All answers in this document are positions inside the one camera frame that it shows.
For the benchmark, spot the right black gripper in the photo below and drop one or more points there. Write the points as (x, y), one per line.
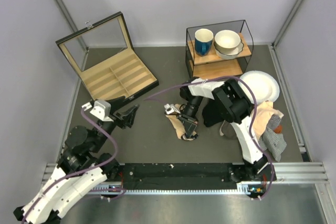
(190, 124)

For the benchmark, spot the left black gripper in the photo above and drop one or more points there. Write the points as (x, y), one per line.
(128, 119)

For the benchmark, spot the beige underwear navy trim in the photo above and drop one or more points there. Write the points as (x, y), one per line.
(179, 128)

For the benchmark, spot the black underwear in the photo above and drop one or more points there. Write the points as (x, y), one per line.
(211, 114)

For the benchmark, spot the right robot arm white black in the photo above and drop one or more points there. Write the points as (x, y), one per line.
(226, 102)

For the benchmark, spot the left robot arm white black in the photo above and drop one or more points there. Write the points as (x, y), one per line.
(77, 171)

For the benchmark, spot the grey underwear white band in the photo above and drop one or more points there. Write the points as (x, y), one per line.
(227, 130)

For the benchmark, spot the striped grey underwear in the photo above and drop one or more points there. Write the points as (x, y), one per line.
(272, 141)

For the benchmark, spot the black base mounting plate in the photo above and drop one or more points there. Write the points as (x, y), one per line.
(185, 176)

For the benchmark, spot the black compartment box glass lid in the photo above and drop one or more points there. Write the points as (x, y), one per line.
(103, 57)

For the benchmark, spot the white scalloped dish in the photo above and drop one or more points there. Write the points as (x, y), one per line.
(228, 53)

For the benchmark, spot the white round plate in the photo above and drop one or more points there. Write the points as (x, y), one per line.
(263, 86)

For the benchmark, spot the blue ceramic mug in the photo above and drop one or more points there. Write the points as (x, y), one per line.
(203, 41)

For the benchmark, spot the cream ceramic bowl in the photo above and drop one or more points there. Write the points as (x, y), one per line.
(227, 41)

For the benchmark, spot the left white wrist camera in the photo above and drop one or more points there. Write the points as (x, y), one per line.
(100, 109)

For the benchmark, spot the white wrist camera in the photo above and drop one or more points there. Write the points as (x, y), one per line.
(171, 109)
(100, 109)

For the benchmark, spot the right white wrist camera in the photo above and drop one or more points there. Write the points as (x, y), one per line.
(171, 109)

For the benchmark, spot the black wire wooden shelf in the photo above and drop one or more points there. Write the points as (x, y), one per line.
(211, 65)

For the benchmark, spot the grey slotted cable duct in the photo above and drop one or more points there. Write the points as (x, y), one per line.
(112, 189)

